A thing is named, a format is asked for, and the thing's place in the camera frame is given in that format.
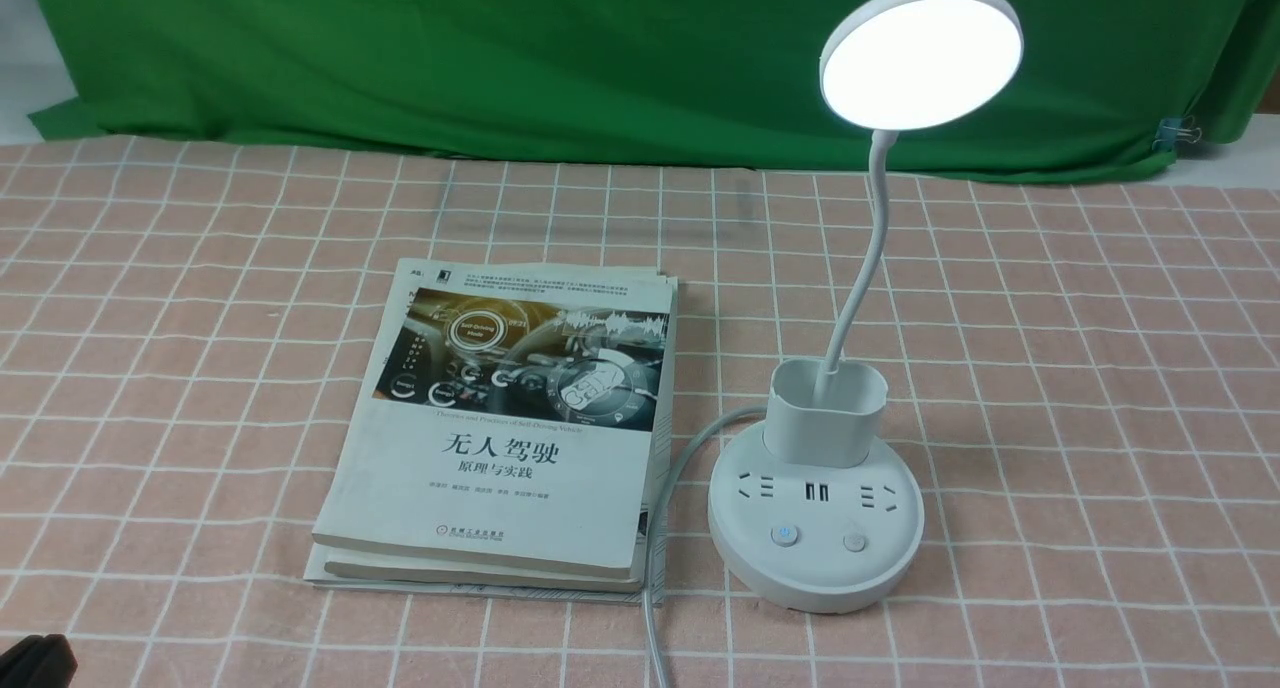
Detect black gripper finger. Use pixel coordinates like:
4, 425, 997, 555
1, 634, 78, 688

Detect white desk lamp with sockets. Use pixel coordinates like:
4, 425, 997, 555
707, 0, 1024, 614

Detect green backdrop cloth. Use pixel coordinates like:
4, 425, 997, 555
35, 0, 1277, 183

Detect pink checkered tablecloth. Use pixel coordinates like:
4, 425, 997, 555
1, 138, 1279, 687

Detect blue binder clip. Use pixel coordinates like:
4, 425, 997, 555
1151, 115, 1203, 152

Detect white lamp power cable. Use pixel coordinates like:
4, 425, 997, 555
643, 405, 769, 688

